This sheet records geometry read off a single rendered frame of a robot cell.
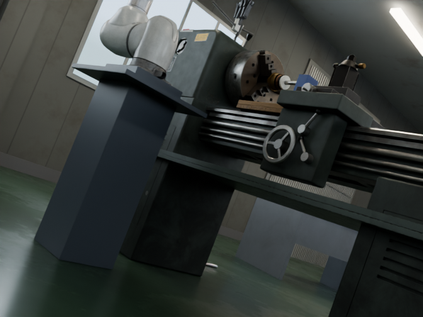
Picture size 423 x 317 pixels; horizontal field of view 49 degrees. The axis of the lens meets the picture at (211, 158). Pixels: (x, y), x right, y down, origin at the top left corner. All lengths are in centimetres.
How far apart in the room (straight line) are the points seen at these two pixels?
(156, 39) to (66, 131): 305
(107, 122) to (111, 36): 45
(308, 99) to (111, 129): 75
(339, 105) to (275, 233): 258
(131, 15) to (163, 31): 21
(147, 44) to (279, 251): 252
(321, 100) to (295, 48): 537
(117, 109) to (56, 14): 305
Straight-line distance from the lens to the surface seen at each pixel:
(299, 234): 408
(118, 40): 213
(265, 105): 209
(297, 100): 181
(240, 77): 235
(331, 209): 155
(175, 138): 235
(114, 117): 186
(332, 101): 170
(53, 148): 492
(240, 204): 670
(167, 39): 202
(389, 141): 170
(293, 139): 174
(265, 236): 422
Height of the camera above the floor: 42
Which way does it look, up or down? 5 degrees up
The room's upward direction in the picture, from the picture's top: 21 degrees clockwise
